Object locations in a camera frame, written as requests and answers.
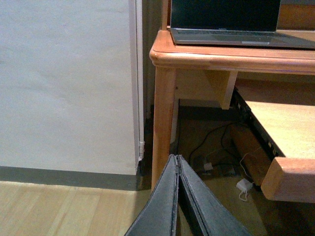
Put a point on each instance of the wooden pull-out keyboard tray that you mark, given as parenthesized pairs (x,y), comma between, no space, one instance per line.
(286,113)

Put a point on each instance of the grey open laptop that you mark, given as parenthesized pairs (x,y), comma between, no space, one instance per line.
(246,23)

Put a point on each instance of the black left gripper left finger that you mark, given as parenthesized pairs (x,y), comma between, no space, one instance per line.
(159,215)

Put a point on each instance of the white pipe on wall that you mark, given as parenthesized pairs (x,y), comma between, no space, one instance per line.
(139,44)

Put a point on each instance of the white plug on floor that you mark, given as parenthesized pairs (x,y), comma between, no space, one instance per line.
(208,167)

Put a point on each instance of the wooden board under desk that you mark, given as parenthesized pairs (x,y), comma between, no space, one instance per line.
(253,156)

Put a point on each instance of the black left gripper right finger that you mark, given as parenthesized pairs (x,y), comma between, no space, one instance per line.
(205,214)

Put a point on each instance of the white charger with cable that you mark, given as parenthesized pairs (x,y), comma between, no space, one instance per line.
(244,185)

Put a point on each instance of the wooden desk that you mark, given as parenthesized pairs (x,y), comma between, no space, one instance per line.
(221,65)

